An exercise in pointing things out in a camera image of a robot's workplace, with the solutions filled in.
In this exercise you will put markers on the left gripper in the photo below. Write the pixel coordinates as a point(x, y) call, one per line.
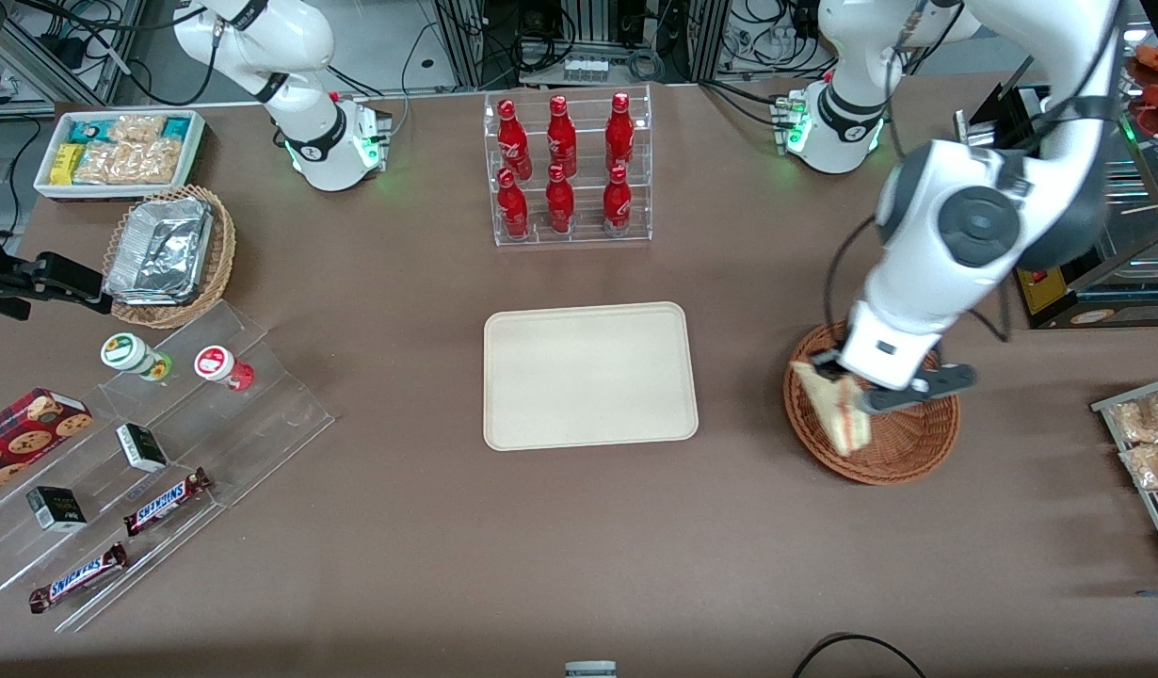
point(827, 361)

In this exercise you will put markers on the triangular sandwich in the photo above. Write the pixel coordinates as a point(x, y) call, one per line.
point(835, 414)

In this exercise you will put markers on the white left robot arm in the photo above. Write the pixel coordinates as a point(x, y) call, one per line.
point(956, 264)

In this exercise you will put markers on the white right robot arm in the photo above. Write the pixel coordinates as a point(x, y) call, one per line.
point(297, 28)

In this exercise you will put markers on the round brown wicker basket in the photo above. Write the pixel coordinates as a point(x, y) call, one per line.
point(908, 443)

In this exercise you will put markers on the oval tan wicker basket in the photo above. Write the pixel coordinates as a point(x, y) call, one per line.
point(223, 254)

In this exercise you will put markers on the cream plastic tray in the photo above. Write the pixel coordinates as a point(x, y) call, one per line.
point(588, 377)

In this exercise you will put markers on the green lid cup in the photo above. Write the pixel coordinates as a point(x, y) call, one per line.
point(127, 351)

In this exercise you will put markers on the stacked aluminium foil containers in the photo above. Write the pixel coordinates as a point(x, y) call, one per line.
point(160, 250)

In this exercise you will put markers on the yellow snack pack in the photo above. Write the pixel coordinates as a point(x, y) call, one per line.
point(65, 164)

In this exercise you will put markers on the clear bag of crackers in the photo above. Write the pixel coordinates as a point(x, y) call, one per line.
point(138, 128)
point(99, 164)
point(151, 162)

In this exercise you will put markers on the red cookie box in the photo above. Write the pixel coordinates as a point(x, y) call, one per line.
point(24, 438)

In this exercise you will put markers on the teal snack pack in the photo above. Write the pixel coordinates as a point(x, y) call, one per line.
point(176, 127)
point(89, 132)

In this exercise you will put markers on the red lid cup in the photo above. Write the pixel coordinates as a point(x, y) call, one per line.
point(215, 363)

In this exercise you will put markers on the white plastic snack bin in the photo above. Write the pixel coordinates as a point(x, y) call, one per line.
point(195, 155)

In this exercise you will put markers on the small black box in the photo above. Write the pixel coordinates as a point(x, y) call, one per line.
point(56, 509)
point(142, 447)

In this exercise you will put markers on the black glass food warmer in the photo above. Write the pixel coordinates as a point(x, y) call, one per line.
point(1045, 292)

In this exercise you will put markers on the clear acrylic stepped display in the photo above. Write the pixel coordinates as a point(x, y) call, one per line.
point(259, 424)

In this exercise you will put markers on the Snickers bar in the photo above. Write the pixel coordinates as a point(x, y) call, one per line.
point(78, 577)
point(165, 502)

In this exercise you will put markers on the clear bag of pastry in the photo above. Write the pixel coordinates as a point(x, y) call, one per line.
point(1155, 466)
point(1149, 419)

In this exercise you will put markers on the red cola bottle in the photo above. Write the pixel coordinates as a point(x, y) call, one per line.
point(560, 205)
point(619, 132)
point(511, 137)
point(618, 203)
point(513, 209)
point(561, 137)

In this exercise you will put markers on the clear acrylic bottle rack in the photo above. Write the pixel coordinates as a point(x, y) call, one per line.
point(584, 127)

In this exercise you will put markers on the small grey white device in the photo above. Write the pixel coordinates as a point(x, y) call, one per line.
point(590, 669)

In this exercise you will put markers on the white power strip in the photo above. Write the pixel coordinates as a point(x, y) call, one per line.
point(586, 69)

